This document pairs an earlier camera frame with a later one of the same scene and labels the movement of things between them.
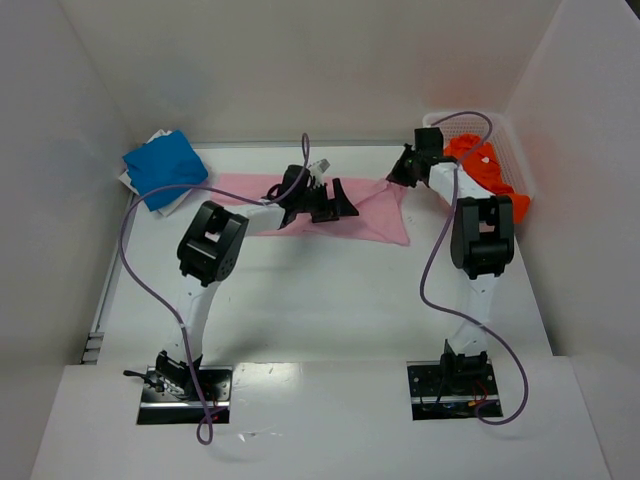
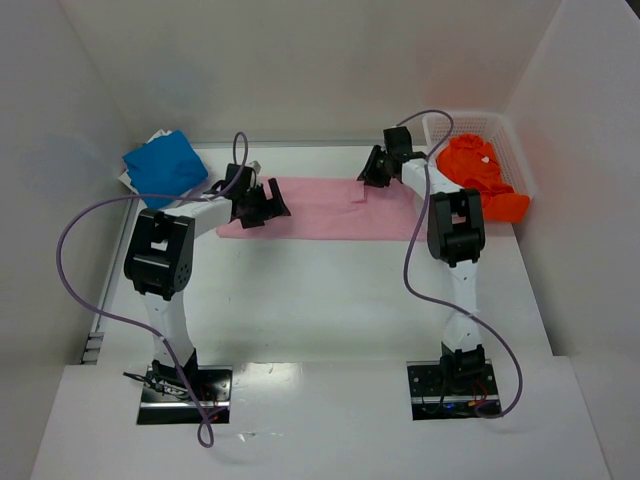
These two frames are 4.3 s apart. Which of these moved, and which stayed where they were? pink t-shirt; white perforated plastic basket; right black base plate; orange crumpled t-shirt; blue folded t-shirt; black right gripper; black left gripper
Moved: black right gripper; black left gripper; pink t-shirt
Stayed: white perforated plastic basket; right black base plate; blue folded t-shirt; orange crumpled t-shirt
